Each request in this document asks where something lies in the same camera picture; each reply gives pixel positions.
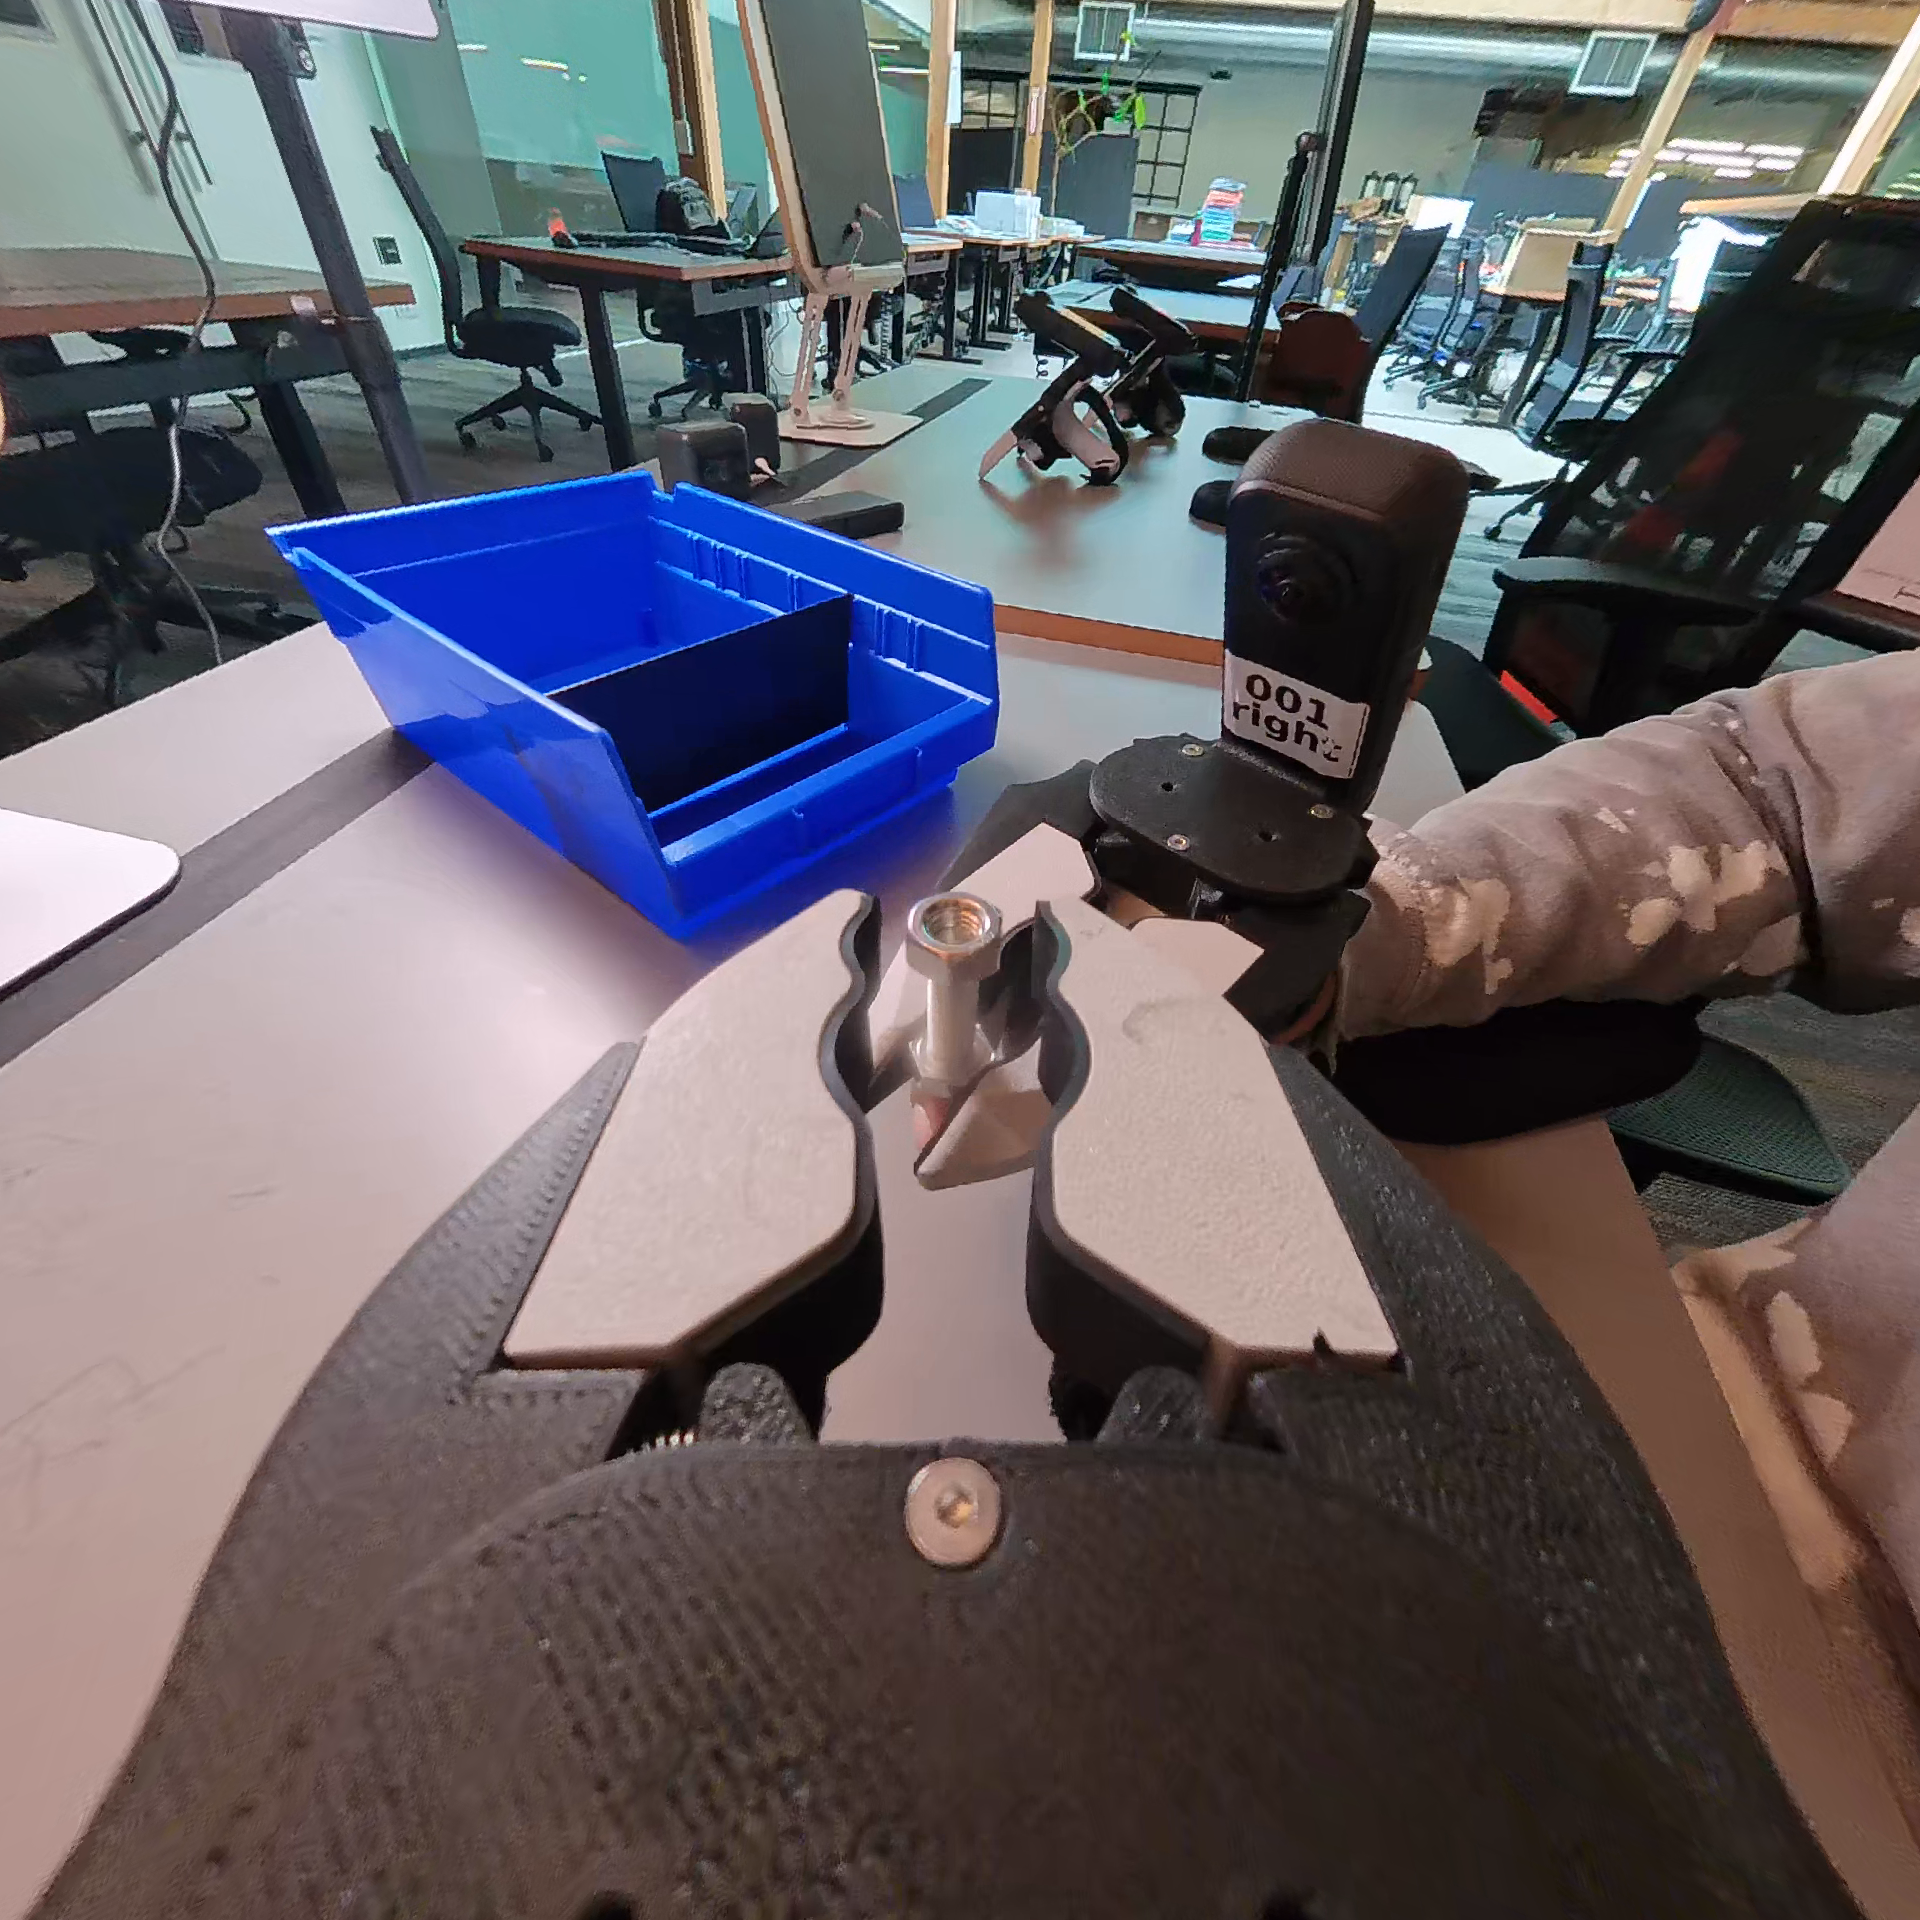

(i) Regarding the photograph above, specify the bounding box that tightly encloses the wooden monitor stand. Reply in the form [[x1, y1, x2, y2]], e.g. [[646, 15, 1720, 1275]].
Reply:
[[774, 223, 923, 447]]

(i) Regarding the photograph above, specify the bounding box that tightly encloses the black pole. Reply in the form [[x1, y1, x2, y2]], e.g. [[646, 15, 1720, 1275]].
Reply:
[[230, 0, 437, 509]]

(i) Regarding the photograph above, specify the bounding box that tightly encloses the black mesh office chair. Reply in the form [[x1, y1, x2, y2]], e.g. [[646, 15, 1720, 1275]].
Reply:
[[1486, 193, 1920, 735]]

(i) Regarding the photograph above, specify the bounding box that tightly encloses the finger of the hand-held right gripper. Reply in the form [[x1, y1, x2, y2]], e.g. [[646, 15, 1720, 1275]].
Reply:
[[1125, 912, 1266, 999], [918, 819, 1106, 1190]]

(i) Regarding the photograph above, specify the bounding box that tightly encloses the tall dark monitor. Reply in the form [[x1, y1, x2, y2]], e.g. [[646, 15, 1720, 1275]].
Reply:
[[736, 0, 913, 272]]

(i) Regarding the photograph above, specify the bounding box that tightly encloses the green plant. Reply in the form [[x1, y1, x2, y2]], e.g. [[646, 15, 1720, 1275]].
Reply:
[[1053, 57, 1154, 153]]

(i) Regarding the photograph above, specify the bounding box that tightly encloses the dark green chair seat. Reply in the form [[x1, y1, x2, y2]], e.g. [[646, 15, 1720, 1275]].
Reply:
[[1611, 1036, 1850, 1201]]

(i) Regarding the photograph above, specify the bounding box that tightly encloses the black slim monitor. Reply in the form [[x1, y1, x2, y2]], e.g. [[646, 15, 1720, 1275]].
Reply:
[[1242, 133, 1325, 406]]

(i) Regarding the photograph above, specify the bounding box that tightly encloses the white panel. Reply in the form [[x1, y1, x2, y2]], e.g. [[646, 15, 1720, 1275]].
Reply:
[[152, 0, 443, 40]]

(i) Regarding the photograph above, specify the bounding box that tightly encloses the person's right forearm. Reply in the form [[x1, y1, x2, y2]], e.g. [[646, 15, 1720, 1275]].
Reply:
[[1334, 646, 1920, 1051]]

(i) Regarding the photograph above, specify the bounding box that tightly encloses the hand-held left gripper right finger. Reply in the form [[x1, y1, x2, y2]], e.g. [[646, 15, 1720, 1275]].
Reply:
[[1025, 900, 1409, 1419]]

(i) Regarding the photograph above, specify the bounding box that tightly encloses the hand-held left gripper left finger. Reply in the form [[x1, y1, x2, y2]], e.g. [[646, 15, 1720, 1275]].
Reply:
[[499, 887, 886, 1374]]

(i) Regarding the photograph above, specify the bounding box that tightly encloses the wooden top desk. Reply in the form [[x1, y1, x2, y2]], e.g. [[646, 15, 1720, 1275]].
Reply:
[[457, 230, 797, 467], [0, 247, 416, 518]]

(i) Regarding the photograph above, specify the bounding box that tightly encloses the idle hand-held gripper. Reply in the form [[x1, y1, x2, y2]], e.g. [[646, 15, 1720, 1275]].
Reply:
[[1101, 285, 1203, 440], [978, 293, 1128, 485]]

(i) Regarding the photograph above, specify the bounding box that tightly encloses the black bin divider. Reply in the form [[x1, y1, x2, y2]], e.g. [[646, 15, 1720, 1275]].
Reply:
[[546, 591, 859, 812]]

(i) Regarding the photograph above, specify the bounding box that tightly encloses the blue plastic bin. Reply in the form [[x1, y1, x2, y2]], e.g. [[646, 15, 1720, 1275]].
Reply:
[[268, 469, 1001, 944]]

